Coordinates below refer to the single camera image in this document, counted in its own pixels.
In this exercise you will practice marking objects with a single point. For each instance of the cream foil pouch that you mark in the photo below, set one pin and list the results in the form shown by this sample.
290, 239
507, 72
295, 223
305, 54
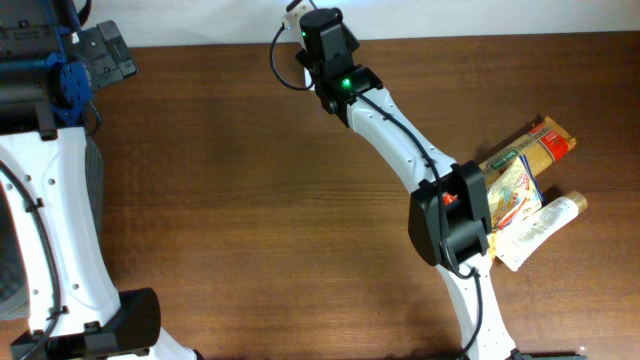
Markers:
513, 197

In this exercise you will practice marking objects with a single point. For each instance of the orange spaghetti packet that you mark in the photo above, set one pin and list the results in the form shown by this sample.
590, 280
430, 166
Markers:
543, 144

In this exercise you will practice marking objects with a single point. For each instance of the white shampoo tube gold cap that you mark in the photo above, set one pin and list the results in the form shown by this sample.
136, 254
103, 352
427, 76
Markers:
518, 242

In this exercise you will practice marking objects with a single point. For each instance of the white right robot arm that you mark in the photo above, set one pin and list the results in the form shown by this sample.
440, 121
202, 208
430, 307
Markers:
449, 217

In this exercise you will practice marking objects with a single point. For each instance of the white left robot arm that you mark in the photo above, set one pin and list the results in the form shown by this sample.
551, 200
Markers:
52, 64

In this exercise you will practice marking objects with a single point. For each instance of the white barcode scanner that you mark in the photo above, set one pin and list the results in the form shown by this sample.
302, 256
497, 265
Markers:
308, 80

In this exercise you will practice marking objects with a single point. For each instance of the grey plastic basket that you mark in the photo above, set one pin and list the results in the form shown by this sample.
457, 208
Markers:
14, 297

